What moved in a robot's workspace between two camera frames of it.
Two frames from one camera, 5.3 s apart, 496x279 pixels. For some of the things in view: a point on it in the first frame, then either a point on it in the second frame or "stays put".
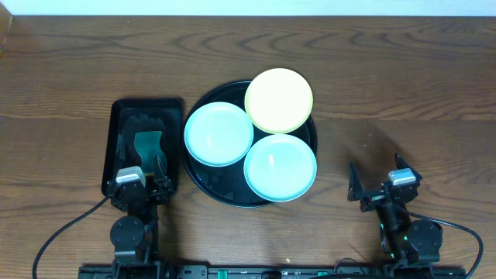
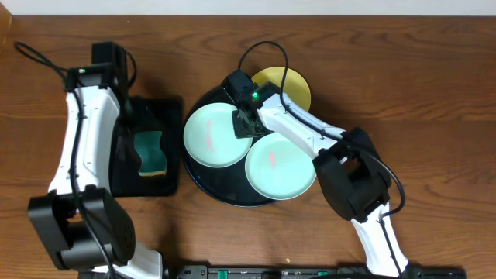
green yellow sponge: [148, 144] stays put
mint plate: [218, 134] stays put
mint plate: [280, 167] stays put
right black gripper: [354, 184] to [241, 131]
